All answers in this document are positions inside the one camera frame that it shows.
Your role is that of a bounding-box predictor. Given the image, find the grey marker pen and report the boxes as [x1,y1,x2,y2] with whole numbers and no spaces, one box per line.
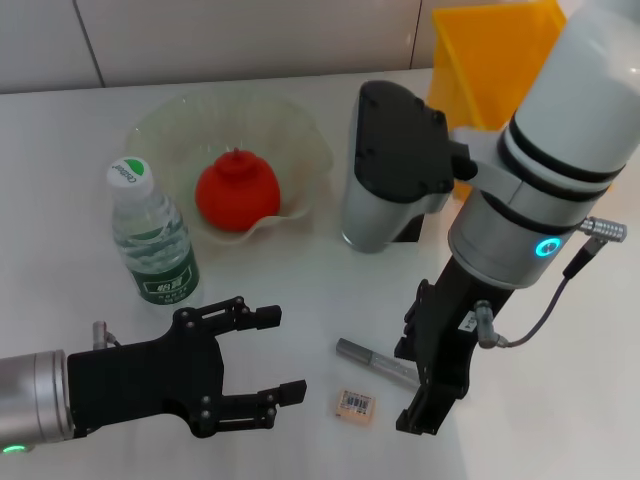
[335,337,422,390]

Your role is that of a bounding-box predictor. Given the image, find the red-orange plastic orange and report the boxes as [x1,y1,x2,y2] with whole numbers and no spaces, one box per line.
[194,146,283,234]

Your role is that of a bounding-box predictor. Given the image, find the right wrist camera housing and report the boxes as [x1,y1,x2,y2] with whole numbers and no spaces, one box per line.
[340,79,477,255]

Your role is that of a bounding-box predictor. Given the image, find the yellow plastic bin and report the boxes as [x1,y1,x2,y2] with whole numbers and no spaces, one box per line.
[428,0,570,202]

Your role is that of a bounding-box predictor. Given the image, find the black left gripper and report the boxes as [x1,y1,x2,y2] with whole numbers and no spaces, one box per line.
[66,296,309,440]

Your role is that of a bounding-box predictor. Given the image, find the green glass fruit plate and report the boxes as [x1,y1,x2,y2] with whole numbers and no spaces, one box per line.
[123,93,335,247]

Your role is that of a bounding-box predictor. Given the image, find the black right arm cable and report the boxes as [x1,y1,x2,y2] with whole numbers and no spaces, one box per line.
[491,238,602,350]

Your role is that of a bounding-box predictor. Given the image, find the beige eraser with barcode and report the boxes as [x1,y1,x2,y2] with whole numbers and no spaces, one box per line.
[332,386,377,420]

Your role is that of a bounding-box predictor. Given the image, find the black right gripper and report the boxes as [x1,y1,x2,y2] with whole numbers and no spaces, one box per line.
[394,256,515,436]

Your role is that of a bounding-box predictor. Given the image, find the clear green-label water bottle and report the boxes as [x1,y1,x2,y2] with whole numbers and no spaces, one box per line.
[104,155,205,310]

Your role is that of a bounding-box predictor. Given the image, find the black mesh pen holder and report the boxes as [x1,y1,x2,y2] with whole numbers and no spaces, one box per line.
[385,213,427,244]

